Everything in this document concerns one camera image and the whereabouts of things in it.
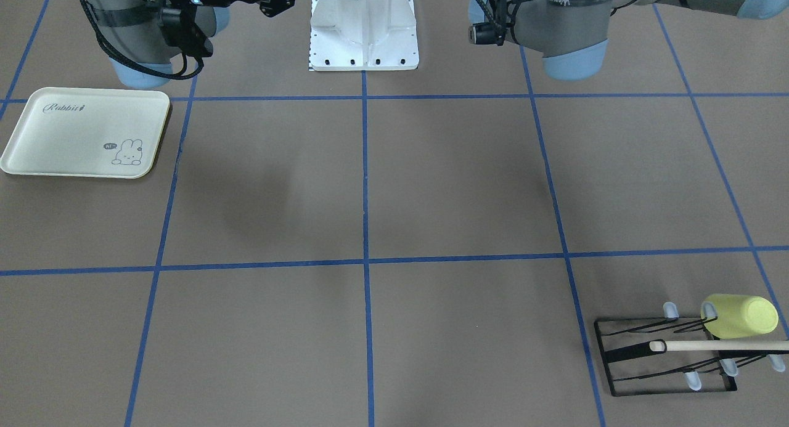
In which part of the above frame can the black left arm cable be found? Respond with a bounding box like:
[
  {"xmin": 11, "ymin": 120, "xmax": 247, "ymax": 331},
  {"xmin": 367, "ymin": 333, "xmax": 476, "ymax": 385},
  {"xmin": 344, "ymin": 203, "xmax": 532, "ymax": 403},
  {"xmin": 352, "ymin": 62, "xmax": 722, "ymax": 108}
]
[{"xmin": 462, "ymin": 0, "xmax": 515, "ymax": 47}]

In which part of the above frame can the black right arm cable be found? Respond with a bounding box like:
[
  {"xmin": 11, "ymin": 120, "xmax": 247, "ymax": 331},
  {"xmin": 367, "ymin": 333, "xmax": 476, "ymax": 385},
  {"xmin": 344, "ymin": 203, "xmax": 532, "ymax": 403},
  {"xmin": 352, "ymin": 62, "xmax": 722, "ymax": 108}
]
[{"xmin": 73, "ymin": 0, "xmax": 204, "ymax": 81}]

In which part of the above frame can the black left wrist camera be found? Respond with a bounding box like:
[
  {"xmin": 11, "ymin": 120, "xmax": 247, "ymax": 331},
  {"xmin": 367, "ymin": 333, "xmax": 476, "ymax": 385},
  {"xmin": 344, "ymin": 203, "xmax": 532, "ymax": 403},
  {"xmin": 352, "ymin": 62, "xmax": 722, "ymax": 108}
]
[{"xmin": 468, "ymin": 22, "xmax": 505, "ymax": 46}]

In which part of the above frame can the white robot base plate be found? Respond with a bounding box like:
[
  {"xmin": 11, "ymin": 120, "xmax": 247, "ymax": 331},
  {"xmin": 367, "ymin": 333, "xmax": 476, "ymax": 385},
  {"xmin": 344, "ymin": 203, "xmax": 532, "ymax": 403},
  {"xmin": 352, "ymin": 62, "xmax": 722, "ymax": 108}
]
[{"xmin": 308, "ymin": 0, "xmax": 420, "ymax": 71}]

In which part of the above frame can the yellow plastic cup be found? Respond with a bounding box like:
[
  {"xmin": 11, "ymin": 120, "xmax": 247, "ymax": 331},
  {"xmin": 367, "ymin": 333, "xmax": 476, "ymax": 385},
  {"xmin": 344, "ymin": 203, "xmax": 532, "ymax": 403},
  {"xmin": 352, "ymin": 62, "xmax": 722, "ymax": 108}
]
[{"xmin": 700, "ymin": 293, "xmax": 780, "ymax": 340}]

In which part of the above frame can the cream rabbit print tray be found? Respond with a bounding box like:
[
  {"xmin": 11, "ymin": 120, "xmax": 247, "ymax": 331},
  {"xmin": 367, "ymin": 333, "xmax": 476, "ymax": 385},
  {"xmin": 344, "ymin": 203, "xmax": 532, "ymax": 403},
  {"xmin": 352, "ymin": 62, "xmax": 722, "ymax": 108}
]
[{"xmin": 2, "ymin": 87, "xmax": 170, "ymax": 179}]

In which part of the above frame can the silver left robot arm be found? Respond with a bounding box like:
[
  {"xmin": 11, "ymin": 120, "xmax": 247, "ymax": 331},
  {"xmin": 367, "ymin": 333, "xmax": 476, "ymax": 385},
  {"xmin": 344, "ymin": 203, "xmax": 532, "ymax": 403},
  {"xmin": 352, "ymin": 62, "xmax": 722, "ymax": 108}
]
[{"xmin": 468, "ymin": 0, "xmax": 787, "ymax": 81}]

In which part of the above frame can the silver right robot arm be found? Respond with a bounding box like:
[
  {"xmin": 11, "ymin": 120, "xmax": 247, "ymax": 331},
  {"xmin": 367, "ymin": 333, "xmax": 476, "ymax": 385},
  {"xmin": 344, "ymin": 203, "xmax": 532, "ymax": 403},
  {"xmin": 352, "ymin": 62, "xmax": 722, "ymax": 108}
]
[{"xmin": 79, "ymin": 0, "xmax": 295, "ymax": 89}]

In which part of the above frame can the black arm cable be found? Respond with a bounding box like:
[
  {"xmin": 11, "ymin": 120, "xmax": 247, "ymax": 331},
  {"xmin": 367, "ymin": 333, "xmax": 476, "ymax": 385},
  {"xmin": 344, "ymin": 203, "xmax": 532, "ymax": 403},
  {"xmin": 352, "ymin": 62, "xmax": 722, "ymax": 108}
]
[
  {"xmin": 73, "ymin": 0, "xmax": 204, "ymax": 81},
  {"xmin": 462, "ymin": 0, "xmax": 515, "ymax": 47}
]

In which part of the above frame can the black wire cup rack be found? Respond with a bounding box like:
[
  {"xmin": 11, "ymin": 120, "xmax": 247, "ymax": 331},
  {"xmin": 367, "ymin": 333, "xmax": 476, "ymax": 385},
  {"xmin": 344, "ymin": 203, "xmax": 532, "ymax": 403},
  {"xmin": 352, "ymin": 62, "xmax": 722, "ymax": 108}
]
[{"xmin": 594, "ymin": 303, "xmax": 787, "ymax": 397}]

